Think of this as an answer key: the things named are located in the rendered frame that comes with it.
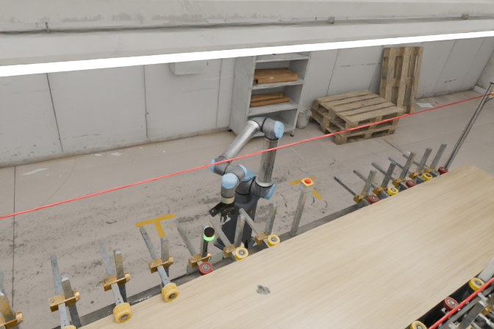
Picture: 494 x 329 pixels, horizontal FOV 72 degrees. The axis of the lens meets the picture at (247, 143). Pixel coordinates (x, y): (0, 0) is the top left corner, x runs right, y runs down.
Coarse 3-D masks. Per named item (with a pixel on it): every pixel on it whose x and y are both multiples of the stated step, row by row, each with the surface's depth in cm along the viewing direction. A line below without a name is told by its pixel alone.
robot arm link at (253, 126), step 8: (248, 120) 252; (256, 120) 251; (248, 128) 246; (256, 128) 250; (240, 136) 238; (248, 136) 241; (232, 144) 231; (240, 144) 233; (224, 152) 224; (232, 152) 225; (216, 160) 216; (232, 160) 225; (216, 168) 214; (224, 168) 213
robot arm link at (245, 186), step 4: (248, 172) 292; (252, 172) 292; (248, 176) 287; (252, 176) 287; (256, 176) 293; (244, 180) 285; (248, 180) 286; (252, 180) 287; (240, 184) 289; (244, 184) 288; (248, 184) 286; (236, 188) 295; (240, 188) 291; (244, 188) 289; (248, 188) 287; (240, 192) 293; (244, 192) 293; (248, 192) 295
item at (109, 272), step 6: (102, 240) 204; (102, 246) 201; (102, 252) 198; (102, 258) 196; (108, 258) 194; (108, 264) 191; (108, 270) 188; (114, 288) 180; (114, 294) 177; (120, 294) 177; (120, 300) 175
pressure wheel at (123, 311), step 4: (120, 304) 171; (124, 304) 172; (128, 304) 174; (116, 308) 170; (120, 308) 169; (124, 308) 170; (128, 308) 171; (116, 312) 169; (120, 312) 168; (124, 312) 168; (128, 312) 170; (116, 316) 168; (120, 316) 168; (124, 316) 170; (128, 316) 172; (116, 320) 168; (120, 320) 170; (124, 320) 172
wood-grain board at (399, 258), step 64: (448, 192) 297; (256, 256) 216; (320, 256) 222; (384, 256) 228; (448, 256) 235; (128, 320) 173; (192, 320) 177; (256, 320) 181; (320, 320) 185; (384, 320) 190
